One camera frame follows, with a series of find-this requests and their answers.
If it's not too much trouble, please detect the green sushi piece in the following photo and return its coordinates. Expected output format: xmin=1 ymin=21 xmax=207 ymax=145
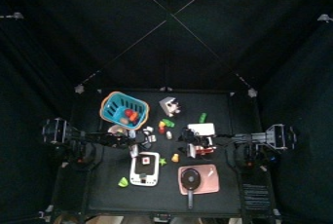
xmin=162 ymin=118 xmax=176 ymax=129

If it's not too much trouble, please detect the red and white toy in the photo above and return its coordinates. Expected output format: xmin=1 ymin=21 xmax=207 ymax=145
xmin=195 ymin=145 xmax=217 ymax=156

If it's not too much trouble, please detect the white rectangular box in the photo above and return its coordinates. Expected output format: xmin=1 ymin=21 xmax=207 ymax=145
xmin=186 ymin=122 xmax=217 ymax=137

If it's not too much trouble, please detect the pink round toy plate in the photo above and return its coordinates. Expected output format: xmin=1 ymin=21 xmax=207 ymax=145
xmin=107 ymin=124 xmax=130 ymax=136

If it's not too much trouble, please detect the white tray black panel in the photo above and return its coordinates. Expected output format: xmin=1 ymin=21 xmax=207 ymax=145
xmin=128 ymin=151 xmax=162 ymax=188

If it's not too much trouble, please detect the black frying pan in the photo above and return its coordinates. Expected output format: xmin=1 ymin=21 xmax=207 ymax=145
xmin=179 ymin=168 xmax=202 ymax=210

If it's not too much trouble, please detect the grey white toy box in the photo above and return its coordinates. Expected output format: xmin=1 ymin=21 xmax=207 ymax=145
xmin=158 ymin=95 xmax=182 ymax=118

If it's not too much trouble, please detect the pink cutting board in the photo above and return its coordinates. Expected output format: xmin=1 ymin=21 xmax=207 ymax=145
xmin=176 ymin=164 xmax=221 ymax=196

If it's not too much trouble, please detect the blue basket orange rim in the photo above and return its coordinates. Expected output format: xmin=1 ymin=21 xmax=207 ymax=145
xmin=99 ymin=91 xmax=151 ymax=131

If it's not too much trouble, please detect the lime green toy wedge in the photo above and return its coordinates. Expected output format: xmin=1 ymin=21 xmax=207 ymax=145
xmin=118 ymin=176 xmax=130 ymax=189

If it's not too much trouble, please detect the thin diagonal brace wire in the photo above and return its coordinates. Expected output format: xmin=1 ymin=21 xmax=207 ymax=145
xmin=119 ymin=0 xmax=255 ymax=91
xmin=79 ymin=0 xmax=231 ymax=88

